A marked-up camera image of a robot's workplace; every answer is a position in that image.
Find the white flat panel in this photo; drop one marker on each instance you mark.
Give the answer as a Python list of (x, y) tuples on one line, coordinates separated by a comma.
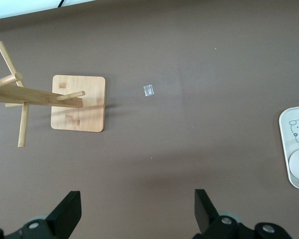
[(15, 7)]

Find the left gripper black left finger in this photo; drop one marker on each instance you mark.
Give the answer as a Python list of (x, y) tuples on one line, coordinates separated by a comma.
[(64, 214)]

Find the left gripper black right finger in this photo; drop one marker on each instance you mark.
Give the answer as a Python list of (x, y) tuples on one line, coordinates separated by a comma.
[(205, 214)]

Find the wooden mug tree stand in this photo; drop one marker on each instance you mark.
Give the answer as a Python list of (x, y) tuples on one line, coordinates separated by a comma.
[(77, 117)]

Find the cream rabbit print tray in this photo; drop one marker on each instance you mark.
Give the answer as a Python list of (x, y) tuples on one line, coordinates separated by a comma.
[(285, 139)]

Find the small clear tape piece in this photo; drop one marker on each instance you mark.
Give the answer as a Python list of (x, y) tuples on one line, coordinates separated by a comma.
[(148, 90)]

